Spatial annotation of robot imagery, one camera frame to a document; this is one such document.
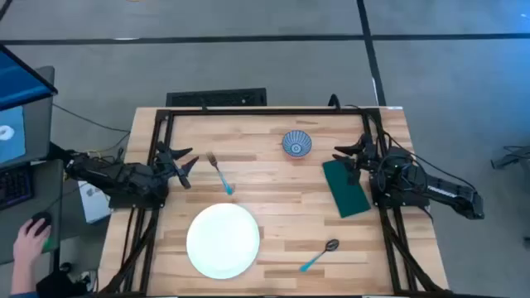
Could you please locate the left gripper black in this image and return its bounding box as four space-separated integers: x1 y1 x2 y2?
155 141 200 190

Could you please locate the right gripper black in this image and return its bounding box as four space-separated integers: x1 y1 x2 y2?
332 132 378 186

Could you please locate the dark green cloth napkin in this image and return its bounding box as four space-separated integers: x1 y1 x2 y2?
322 159 372 219

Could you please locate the fork with teal handle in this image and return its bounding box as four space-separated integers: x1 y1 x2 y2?
205 151 235 196

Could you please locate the small patterned ceramic bowl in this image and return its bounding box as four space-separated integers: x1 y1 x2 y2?
282 129 313 159

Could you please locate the white round plate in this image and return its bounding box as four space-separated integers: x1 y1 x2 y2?
185 202 261 281

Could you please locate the spoon with teal handle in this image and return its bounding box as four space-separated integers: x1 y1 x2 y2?
298 238 340 273

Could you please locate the person's forearm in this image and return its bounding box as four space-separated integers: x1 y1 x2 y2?
10 260 39 296

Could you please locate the black floor vent grille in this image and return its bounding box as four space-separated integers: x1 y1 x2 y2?
166 87 267 108

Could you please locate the white box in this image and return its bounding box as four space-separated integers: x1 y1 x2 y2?
78 180 113 225

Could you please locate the grey desk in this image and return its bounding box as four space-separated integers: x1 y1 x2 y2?
0 65 64 266

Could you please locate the black computer mouse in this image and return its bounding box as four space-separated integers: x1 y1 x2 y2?
26 210 54 237

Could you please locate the black keyboard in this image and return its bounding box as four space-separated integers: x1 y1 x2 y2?
0 163 34 210

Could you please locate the person's hand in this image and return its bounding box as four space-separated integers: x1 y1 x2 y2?
12 218 52 266

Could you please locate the computer screen with blue display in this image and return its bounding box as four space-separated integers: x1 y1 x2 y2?
0 43 59 169

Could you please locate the black metal table frame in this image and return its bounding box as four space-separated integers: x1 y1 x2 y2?
99 106 452 297

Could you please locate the thin black floor cable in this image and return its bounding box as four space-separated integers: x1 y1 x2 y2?
51 103 132 134

